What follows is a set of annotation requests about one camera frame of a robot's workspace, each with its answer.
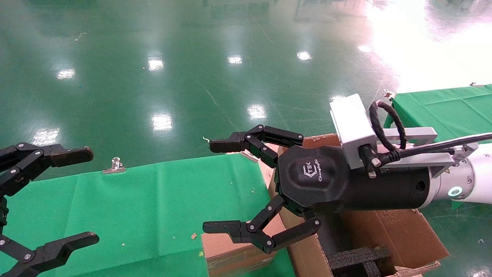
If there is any large open cardboard carton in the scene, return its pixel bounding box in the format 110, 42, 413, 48
258, 133, 450, 277

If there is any black camera cable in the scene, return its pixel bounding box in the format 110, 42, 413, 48
359, 100, 492, 179

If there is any small brown cardboard box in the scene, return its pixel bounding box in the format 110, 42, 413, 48
201, 215, 287, 277

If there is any black foam insert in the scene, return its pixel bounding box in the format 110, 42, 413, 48
327, 244, 392, 277

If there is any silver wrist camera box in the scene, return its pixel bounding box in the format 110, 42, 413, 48
330, 93, 379, 170

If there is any large green tablecloth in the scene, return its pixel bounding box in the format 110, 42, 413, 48
0, 154, 296, 277

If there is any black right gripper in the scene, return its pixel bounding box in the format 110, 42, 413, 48
203, 125, 431, 254

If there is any silver camera mounting bracket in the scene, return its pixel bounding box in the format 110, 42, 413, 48
375, 127, 479, 177

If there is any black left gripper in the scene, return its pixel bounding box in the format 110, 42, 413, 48
0, 143, 100, 277

